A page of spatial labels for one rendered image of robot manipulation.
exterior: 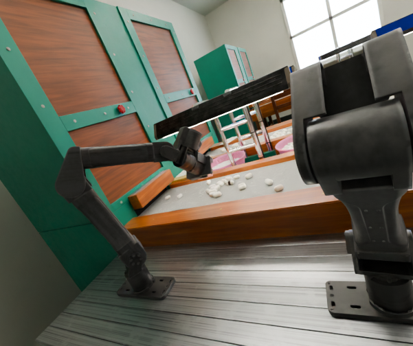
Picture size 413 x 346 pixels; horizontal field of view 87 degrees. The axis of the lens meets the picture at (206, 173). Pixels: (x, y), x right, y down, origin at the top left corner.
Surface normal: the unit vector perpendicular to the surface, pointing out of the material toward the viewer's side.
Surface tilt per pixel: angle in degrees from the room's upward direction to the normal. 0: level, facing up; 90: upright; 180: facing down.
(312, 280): 0
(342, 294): 0
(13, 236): 90
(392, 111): 35
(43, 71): 90
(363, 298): 0
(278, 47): 90
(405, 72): 42
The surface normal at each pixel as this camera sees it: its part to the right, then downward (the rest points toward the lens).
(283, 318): -0.38, -0.88
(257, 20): -0.37, 0.41
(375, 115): -0.59, -0.47
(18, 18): 0.85, -0.22
